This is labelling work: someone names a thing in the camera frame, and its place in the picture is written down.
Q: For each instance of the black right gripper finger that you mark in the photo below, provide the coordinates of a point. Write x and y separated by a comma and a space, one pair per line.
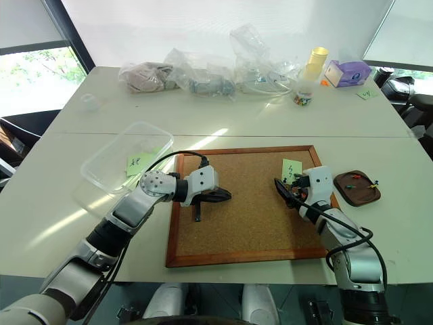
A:
283, 193
287, 190

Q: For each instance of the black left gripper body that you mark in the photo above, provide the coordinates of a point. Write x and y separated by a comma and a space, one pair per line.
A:
205, 198

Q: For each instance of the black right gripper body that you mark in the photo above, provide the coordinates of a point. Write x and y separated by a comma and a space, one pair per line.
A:
299, 186

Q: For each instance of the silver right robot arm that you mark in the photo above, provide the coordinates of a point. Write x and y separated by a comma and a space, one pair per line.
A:
358, 260

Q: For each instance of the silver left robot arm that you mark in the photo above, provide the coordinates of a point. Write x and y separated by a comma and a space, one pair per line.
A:
135, 206

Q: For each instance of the green sticky note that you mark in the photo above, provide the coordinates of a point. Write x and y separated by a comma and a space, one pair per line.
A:
367, 95
138, 164
292, 167

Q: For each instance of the dark wooden tray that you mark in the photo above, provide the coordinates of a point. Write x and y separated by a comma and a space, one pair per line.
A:
358, 193

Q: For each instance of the clear jar of pushpins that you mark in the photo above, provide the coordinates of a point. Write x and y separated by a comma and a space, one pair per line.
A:
303, 98

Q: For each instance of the clear plastic box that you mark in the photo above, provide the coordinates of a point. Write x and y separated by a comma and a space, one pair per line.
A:
111, 169

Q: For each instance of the purple tissue box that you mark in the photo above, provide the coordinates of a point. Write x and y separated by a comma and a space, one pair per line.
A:
350, 72

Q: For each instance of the wood framed cork board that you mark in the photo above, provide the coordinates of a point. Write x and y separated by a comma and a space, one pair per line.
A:
250, 230

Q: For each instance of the white rounded robot leg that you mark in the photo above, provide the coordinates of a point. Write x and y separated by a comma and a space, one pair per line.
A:
258, 303
165, 301

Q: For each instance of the plastic bag with grey items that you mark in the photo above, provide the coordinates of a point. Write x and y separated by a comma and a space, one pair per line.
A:
203, 79

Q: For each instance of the yellow cup stack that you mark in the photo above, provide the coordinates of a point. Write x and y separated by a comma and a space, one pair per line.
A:
316, 62

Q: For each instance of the plastic bag with pink cloth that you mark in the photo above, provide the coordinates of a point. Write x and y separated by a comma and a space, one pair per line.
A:
145, 78

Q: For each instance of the black office chair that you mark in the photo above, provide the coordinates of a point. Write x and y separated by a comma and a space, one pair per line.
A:
20, 139
409, 101

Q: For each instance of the small white round cup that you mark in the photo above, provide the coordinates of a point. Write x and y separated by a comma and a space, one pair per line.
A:
90, 102

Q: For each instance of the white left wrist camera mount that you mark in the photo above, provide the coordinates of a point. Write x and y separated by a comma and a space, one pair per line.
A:
203, 179

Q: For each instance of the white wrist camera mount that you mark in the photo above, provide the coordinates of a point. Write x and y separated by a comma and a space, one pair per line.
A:
319, 184
203, 179

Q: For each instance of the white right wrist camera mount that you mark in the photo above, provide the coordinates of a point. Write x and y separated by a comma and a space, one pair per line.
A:
319, 184

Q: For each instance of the black window frame post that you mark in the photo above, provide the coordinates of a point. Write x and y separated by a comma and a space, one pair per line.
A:
72, 37

